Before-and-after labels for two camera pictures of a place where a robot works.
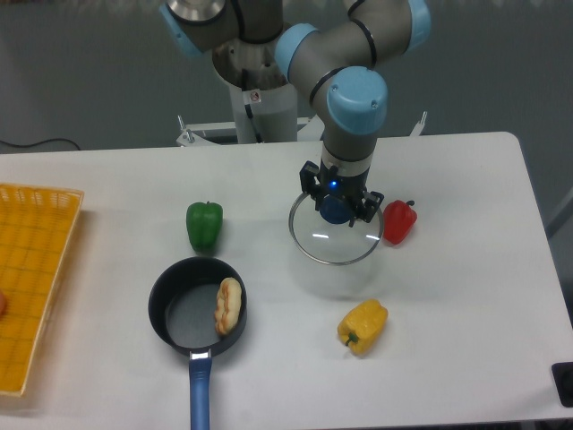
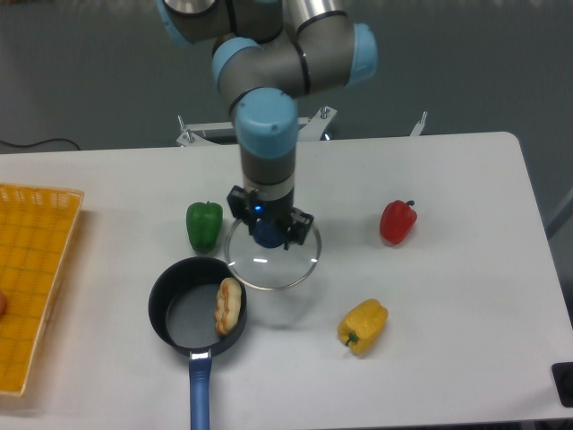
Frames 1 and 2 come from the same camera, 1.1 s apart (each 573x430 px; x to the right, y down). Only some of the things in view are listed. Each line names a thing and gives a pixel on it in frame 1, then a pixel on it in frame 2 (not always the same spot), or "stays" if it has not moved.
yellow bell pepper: [362, 324] stays
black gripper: [346, 186] → [243, 204]
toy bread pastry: [229, 305] stays
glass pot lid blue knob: [336, 209] → [260, 261]
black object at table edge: [562, 376] stays
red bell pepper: [398, 220] stays
